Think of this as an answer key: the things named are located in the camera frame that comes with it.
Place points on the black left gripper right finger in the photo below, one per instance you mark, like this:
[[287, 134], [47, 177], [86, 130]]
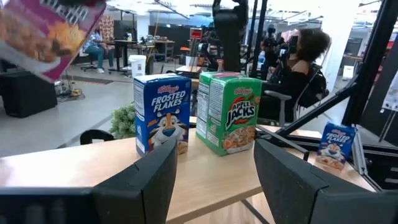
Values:
[[295, 193]]

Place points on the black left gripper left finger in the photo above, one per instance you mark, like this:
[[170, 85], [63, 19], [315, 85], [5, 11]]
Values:
[[140, 193]]

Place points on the blue Frosted Flakes cereal box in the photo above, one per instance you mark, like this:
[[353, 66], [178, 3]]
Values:
[[161, 105], [335, 143]]

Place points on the green Apple Jacks cereal box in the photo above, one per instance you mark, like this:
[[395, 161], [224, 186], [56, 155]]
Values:
[[239, 118], [202, 105]]

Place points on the pink cereal box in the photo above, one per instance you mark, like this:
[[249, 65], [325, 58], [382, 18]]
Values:
[[37, 34]]

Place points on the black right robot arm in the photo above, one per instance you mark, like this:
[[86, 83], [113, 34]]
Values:
[[230, 37]]

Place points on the round pale green potted plant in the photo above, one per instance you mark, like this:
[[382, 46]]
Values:
[[124, 121]]

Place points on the grey office chair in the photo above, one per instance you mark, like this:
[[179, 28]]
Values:
[[277, 94]]

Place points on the white waste bin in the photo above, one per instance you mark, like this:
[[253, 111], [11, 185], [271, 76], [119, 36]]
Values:
[[137, 65]]

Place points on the white paper sheet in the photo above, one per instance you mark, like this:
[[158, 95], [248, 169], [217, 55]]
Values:
[[392, 96]]

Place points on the person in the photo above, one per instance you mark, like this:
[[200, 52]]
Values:
[[311, 46], [98, 51]]

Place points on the black cabinet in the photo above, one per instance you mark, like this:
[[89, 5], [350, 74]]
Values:
[[28, 93]]

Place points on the black frame clamp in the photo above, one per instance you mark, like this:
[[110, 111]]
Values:
[[96, 133]]

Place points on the black metal table frame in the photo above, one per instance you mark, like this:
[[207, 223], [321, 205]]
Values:
[[370, 62]]

